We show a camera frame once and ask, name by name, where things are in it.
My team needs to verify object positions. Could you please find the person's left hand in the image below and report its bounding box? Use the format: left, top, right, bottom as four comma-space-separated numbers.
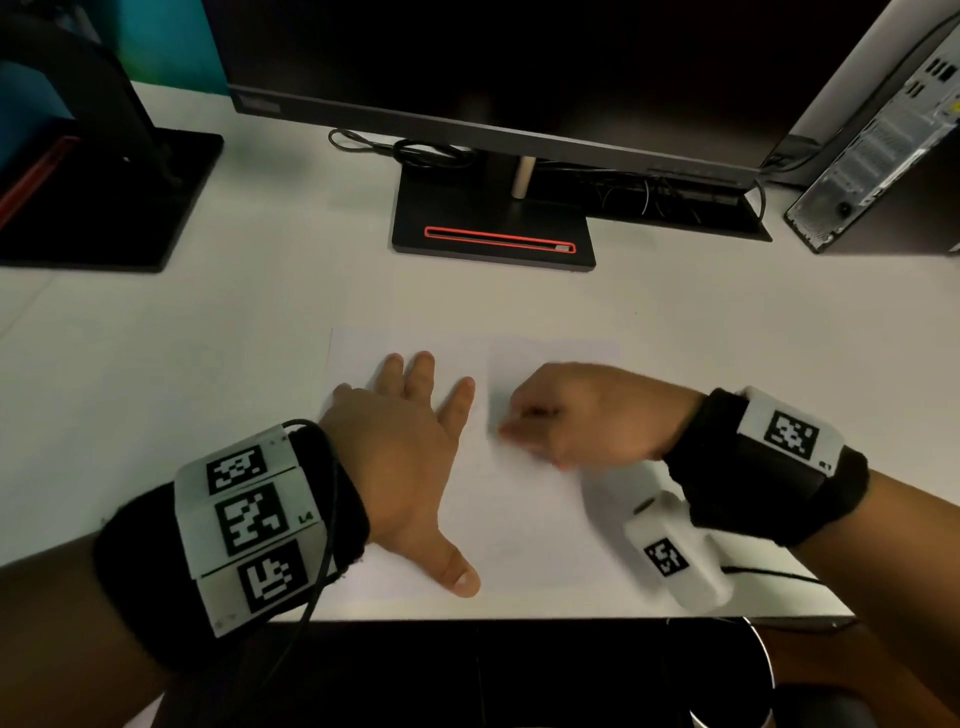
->
318, 350, 483, 599

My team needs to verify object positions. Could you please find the person's right hand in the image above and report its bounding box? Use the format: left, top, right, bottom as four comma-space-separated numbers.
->
497, 362, 706, 472

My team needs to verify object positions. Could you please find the white paper sheet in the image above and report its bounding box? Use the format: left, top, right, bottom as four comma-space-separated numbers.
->
318, 326, 654, 601

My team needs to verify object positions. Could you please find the person's left forearm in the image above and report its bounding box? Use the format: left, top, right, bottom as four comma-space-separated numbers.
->
0, 532, 174, 728

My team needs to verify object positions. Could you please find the person's right forearm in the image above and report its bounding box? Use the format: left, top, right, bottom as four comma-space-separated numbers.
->
791, 468, 960, 728

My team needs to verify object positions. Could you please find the white single-marker block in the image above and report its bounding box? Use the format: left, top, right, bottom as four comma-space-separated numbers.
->
737, 386, 847, 479

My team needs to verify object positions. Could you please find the white three-marker block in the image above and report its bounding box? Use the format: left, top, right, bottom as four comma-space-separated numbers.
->
173, 425, 335, 639

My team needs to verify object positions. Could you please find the black monitor stand red slot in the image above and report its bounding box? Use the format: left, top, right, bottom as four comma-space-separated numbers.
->
391, 153, 598, 273

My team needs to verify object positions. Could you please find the round metal bin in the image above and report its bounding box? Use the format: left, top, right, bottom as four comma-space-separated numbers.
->
667, 616, 879, 728

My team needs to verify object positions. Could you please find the black computer monitor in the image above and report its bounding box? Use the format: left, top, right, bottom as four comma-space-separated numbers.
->
202, 0, 894, 190

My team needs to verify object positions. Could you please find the black desktop computer tower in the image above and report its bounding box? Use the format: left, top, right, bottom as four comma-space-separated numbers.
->
783, 14, 960, 255

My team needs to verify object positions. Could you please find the black flat stand base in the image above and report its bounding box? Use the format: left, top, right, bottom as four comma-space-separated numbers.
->
0, 14, 225, 274

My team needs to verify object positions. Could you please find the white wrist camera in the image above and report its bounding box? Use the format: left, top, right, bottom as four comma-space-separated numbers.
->
622, 491, 735, 614

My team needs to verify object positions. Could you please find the coiled black cable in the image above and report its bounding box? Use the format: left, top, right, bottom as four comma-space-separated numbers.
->
328, 128, 478, 170

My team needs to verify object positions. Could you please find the black plug with cable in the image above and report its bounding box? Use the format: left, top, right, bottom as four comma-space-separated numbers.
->
761, 134, 823, 178

